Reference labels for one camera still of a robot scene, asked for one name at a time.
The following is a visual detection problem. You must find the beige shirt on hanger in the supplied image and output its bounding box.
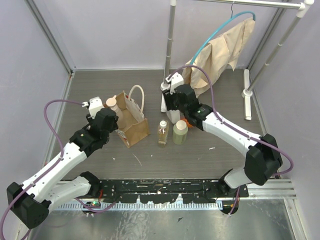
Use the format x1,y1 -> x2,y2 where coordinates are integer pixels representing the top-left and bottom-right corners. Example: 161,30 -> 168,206
182,18 -> 255,97

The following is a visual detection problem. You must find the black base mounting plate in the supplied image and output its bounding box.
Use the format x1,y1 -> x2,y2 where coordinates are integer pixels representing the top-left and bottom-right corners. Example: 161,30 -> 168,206
71,178 -> 250,204

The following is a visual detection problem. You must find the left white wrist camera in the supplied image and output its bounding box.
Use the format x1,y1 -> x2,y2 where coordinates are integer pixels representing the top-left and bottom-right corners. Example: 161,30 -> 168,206
81,96 -> 104,119

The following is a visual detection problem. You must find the metal clothes rack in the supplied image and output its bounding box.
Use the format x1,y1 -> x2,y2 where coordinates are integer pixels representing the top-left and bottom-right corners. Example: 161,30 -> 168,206
160,0 -> 315,121

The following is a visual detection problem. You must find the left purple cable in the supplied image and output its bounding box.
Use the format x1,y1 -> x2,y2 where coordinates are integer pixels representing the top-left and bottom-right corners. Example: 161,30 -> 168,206
0,99 -> 118,240

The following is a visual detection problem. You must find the beige bottle round cap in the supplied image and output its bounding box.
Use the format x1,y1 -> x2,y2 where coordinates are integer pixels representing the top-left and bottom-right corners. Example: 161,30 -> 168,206
105,95 -> 126,129

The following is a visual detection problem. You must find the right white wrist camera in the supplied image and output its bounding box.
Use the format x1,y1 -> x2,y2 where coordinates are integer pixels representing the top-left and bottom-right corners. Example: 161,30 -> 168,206
161,72 -> 184,94

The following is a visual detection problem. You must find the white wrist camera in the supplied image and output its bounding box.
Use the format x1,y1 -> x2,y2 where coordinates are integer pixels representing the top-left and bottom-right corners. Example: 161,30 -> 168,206
161,72 -> 184,94
81,96 -> 104,119

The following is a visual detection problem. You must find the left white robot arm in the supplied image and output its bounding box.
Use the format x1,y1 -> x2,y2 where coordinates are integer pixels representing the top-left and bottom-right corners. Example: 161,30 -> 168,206
6,108 -> 118,229

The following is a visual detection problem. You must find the orange bottle blue pump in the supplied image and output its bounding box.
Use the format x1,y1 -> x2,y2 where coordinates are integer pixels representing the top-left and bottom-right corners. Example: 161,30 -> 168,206
182,118 -> 194,129

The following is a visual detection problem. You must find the white bottle dark cap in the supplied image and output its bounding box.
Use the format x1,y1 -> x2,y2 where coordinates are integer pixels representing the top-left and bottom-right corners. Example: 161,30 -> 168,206
166,110 -> 181,124

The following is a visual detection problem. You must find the purple cable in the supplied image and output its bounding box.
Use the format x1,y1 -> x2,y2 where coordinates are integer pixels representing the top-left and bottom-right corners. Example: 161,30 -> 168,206
166,64 -> 295,216
0,99 -> 118,240

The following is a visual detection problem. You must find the aluminium frame post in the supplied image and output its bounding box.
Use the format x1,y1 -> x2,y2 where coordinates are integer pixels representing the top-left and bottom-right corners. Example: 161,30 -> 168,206
25,0 -> 77,75

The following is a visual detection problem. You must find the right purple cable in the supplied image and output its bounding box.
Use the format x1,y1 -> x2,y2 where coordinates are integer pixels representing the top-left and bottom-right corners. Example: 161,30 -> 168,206
166,64 -> 295,216

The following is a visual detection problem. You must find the watermelon print canvas bag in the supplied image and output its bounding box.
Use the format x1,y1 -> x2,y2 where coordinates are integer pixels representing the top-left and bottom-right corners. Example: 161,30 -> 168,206
115,84 -> 150,148

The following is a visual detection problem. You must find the teal clothes hanger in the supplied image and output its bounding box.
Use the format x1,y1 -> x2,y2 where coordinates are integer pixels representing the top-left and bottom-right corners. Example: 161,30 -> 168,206
189,11 -> 256,65

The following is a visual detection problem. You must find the olive green lotion bottle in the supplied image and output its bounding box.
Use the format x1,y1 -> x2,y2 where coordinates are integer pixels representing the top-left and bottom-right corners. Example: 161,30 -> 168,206
172,120 -> 189,145

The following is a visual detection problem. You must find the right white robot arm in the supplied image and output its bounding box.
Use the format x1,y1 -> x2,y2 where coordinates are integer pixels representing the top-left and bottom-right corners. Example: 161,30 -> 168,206
162,84 -> 283,197

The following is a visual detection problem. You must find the clear bottle white cap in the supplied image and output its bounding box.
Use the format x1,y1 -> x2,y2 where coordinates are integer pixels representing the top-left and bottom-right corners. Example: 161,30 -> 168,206
157,120 -> 169,147

